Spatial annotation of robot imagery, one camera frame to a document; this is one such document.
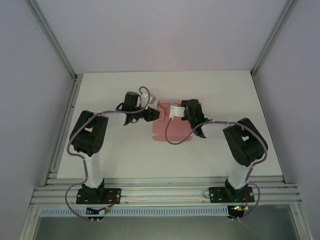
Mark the pink paper box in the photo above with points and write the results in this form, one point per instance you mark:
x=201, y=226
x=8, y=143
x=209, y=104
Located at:
x=175, y=127

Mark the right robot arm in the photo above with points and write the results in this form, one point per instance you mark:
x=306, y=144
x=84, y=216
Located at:
x=245, y=145

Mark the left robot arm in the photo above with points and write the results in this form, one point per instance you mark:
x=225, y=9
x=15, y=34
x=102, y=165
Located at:
x=88, y=135

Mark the green-lit right connector board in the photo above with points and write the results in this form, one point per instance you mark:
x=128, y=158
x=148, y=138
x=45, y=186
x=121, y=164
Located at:
x=237, y=208

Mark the green left connector board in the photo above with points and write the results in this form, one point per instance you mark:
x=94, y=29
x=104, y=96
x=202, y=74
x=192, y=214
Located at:
x=103, y=210

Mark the grey metal sheet panel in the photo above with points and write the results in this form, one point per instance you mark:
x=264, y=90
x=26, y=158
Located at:
x=162, y=228

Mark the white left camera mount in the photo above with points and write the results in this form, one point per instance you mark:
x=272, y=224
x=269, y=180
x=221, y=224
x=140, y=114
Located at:
x=145, y=96

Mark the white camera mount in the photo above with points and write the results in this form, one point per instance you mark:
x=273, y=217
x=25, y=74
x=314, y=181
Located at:
x=178, y=111
x=145, y=96

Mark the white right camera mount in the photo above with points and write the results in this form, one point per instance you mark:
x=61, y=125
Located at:
x=178, y=111

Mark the narrow aluminium table-edge rail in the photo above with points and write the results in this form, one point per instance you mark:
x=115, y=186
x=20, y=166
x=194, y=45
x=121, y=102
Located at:
x=162, y=181

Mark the aluminium side rail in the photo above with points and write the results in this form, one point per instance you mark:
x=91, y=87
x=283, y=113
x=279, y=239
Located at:
x=62, y=130

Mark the wide aluminium base rail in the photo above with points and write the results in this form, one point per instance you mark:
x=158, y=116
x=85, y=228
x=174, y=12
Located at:
x=162, y=198

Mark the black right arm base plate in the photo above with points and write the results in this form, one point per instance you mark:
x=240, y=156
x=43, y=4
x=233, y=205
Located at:
x=217, y=195

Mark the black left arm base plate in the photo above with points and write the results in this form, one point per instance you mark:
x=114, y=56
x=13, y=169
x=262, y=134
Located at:
x=115, y=196

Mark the aluminium frame post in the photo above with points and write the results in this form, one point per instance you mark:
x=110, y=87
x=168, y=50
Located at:
x=272, y=37
x=52, y=42

